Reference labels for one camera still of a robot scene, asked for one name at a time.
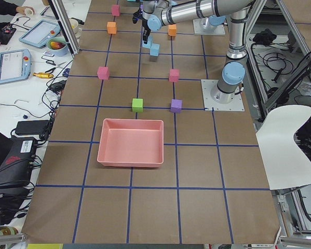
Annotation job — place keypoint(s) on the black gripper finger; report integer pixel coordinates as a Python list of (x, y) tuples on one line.
[(146, 34)]

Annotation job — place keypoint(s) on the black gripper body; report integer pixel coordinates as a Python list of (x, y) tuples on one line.
[(146, 29)]

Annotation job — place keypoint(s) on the light blue foam block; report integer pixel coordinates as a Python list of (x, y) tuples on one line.
[(149, 43)]

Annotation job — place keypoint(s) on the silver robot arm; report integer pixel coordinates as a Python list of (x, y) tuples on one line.
[(156, 14)]

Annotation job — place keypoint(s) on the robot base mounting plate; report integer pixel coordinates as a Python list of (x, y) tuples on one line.
[(215, 100)]

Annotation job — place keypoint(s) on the orange foam block right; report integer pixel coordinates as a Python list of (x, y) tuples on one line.
[(172, 30)]

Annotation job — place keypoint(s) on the orange foam block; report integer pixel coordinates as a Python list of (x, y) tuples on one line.
[(111, 27), (172, 30)]

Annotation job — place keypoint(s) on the magenta foam block far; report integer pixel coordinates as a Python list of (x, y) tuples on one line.
[(115, 10)]

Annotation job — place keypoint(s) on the orange foam block left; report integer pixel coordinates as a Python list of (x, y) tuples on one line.
[(111, 27)]

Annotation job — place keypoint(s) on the pink foam block right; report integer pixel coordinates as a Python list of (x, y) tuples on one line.
[(174, 75)]

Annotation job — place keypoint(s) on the pink foam block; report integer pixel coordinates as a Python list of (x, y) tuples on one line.
[(174, 75), (103, 73)]

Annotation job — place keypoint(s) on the pink foam block left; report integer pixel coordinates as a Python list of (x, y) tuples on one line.
[(103, 73)]

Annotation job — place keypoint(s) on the green foam block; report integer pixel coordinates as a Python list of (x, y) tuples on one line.
[(137, 105)]

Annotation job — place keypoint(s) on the white cup with saucer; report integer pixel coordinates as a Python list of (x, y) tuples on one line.
[(75, 27)]

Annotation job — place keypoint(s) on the purple foam block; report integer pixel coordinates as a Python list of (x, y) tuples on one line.
[(176, 106)]

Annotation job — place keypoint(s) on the light blue fruit bowl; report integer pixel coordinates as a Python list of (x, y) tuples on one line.
[(57, 46)]

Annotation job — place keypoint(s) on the teach pendant tablet far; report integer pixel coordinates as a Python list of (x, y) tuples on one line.
[(40, 34)]

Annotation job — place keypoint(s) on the teach pendant tablet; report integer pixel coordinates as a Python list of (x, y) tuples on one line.
[(15, 65), (40, 34)]

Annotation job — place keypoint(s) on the pink plastic tray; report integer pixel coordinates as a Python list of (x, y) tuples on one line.
[(131, 143)]

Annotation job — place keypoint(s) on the gold metal cylinder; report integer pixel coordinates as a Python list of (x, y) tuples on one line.
[(43, 75)]

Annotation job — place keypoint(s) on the teach pendant tablet near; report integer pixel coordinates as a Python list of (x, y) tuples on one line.
[(15, 65)]

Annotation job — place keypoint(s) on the black power adapter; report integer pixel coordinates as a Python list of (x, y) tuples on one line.
[(35, 127)]

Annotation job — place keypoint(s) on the black electronics box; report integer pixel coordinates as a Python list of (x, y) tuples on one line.
[(16, 156)]

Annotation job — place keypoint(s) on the white chair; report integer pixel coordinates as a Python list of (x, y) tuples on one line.
[(286, 165)]

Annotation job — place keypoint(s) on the aluminium frame post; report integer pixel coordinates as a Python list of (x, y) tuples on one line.
[(61, 16)]

